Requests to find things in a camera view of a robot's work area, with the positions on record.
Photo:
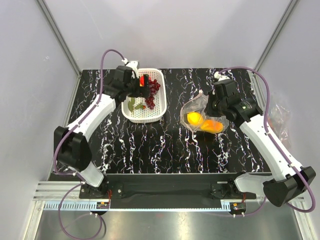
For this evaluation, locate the green leaf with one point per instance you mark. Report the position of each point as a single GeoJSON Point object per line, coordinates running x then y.
{"type": "Point", "coordinates": [133, 106]}

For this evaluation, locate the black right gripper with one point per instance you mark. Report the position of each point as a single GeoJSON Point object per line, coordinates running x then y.
{"type": "Point", "coordinates": [208, 111]}

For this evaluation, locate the aluminium frame rail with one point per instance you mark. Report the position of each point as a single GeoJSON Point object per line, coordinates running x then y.
{"type": "Point", "coordinates": [52, 190]}

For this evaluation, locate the orange mango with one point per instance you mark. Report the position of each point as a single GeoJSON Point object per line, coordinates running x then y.
{"type": "Point", "coordinates": [212, 126]}

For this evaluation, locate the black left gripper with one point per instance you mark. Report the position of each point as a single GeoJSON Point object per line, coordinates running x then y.
{"type": "Point", "coordinates": [143, 91]}

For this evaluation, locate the yellow lemon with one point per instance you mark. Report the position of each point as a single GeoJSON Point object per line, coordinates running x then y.
{"type": "Point", "coordinates": [195, 118]}

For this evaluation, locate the clear pink-dotted zip bag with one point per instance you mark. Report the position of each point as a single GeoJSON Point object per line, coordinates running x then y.
{"type": "Point", "coordinates": [198, 104]}

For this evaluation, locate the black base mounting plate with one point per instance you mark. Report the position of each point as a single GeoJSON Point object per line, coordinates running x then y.
{"type": "Point", "coordinates": [166, 191]}

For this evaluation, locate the pile of spare plastic bags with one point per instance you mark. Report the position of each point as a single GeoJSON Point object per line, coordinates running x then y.
{"type": "Point", "coordinates": [278, 118]}

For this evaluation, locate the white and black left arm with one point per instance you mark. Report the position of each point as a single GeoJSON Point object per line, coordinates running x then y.
{"type": "Point", "coordinates": [71, 143]}

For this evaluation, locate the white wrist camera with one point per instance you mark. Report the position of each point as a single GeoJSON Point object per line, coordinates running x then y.
{"type": "Point", "coordinates": [220, 77]}
{"type": "Point", "coordinates": [133, 64]}

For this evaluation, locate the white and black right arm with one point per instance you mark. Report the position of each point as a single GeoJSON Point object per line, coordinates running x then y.
{"type": "Point", "coordinates": [288, 177]}

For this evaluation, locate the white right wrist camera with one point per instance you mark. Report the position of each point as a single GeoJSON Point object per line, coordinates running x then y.
{"type": "Point", "coordinates": [220, 77]}

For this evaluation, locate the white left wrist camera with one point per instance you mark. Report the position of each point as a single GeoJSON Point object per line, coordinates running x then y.
{"type": "Point", "coordinates": [133, 64]}

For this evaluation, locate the dark red grape bunch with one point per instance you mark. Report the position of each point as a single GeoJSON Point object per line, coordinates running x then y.
{"type": "Point", "coordinates": [154, 87]}

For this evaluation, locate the white perforated plastic basket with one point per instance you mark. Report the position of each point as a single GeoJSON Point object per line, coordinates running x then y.
{"type": "Point", "coordinates": [143, 116]}

